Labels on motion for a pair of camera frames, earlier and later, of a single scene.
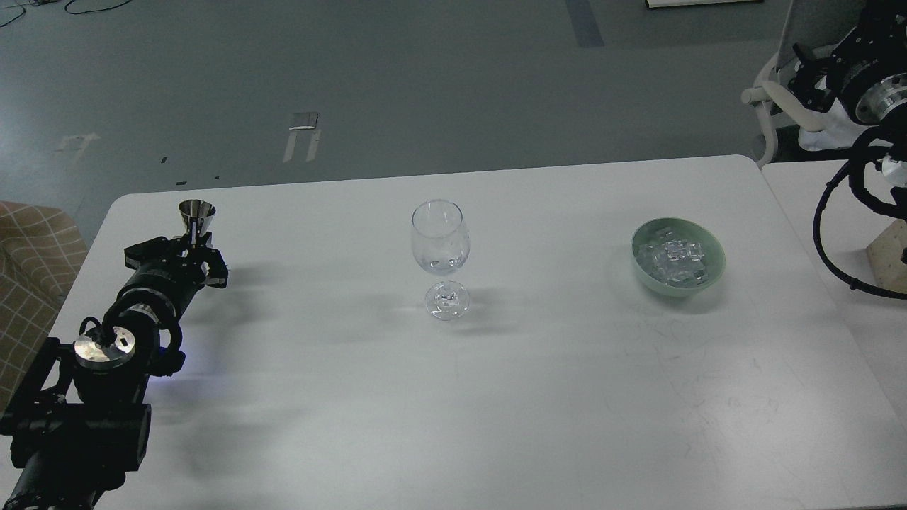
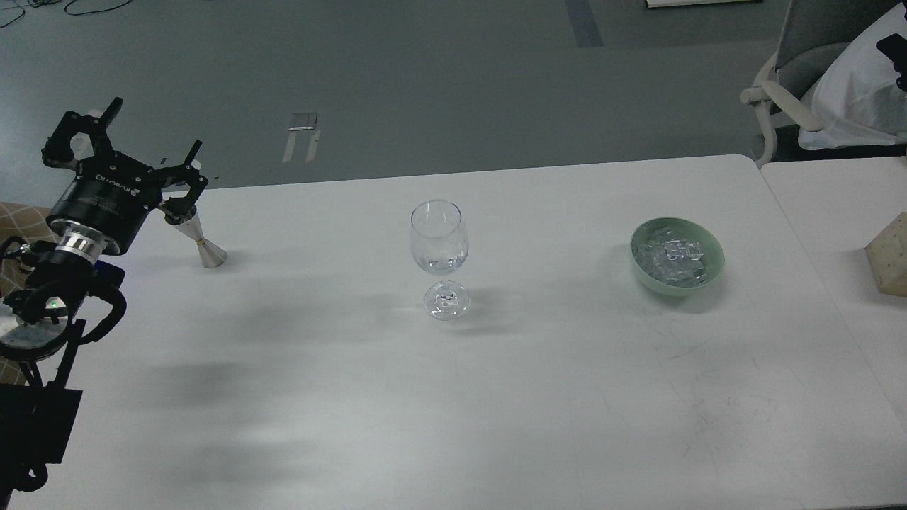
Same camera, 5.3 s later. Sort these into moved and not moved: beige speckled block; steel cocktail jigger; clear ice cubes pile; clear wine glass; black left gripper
Moved: black left gripper; steel cocktail jigger
Not moved: clear ice cubes pile; clear wine glass; beige speckled block
